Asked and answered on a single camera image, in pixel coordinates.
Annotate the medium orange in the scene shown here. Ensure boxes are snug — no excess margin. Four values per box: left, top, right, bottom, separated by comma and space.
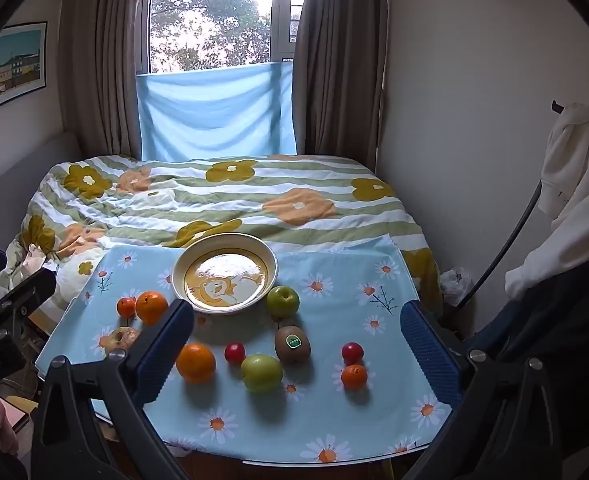
135, 291, 169, 325

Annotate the large orange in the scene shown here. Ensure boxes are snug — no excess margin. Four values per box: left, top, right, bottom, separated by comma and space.
175, 342, 216, 385

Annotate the blue daisy print tablecloth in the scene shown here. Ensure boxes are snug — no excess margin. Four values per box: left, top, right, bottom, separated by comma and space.
34, 235, 455, 463

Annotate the green apple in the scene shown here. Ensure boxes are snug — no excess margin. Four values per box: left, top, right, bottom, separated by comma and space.
240, 354, 283, 394
266, 285, 300, 319

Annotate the white garment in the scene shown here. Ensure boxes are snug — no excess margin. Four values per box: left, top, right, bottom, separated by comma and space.
505, 102, 589, 301

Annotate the light blue hanging cloth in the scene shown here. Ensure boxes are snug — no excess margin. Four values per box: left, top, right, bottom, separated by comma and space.
136, 60, 298, 162

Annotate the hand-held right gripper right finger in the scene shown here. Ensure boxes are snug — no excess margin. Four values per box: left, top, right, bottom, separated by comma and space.
399, 300, 563, 480

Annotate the brown curtain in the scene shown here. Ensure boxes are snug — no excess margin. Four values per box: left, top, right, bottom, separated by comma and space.
57, 0, 155, 158
293, 0, 390, 171

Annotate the brown kiwi with green sticker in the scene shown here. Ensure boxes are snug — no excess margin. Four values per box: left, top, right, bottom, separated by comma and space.
274, 325, 311, 365

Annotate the cream bowl with yellow print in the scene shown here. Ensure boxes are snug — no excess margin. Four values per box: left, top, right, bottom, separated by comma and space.
172, 233, 279, 315

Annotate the black cable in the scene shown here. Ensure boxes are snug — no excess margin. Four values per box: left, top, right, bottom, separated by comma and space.
462, 180, 545, 307

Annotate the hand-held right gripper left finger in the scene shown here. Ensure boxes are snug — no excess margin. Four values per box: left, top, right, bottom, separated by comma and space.
30, 299, 195, 480

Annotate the window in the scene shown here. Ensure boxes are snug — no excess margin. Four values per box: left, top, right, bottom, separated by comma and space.
149, 0, 308, 73

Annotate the framed wall picture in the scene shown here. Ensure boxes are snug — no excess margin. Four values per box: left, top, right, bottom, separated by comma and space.
0, 21, 48, 121

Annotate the white plastic bag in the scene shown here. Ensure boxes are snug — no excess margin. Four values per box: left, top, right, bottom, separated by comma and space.
439, 266, 475, 307

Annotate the wrinkled brown apple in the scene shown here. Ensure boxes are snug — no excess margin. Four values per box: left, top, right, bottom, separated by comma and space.
105, 326, 141, 356

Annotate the dark cloth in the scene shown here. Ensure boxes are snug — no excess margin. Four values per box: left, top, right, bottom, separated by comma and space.
465, 260, 589, 466

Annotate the striped floral blanket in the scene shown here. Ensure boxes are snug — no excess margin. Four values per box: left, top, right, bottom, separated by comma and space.
0, 154, 443, 321

